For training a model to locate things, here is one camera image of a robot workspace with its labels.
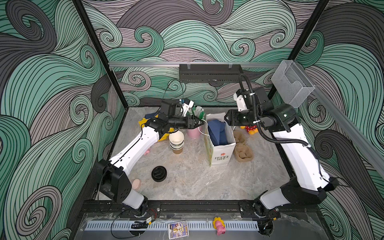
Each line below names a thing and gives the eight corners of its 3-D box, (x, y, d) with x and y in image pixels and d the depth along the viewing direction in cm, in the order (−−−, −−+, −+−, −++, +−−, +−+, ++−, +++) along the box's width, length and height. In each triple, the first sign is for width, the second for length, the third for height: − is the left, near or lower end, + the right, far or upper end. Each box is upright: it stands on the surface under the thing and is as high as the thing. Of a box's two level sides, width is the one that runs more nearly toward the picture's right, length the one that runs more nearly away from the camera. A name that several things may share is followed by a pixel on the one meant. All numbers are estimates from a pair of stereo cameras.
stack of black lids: (151, 182, 84) (150, 180, 82) (153, 167, 90) (152, 165, 87) (166, 182, 84) (165, 180, 82) (167, 167, 90) (167, 165, 87)
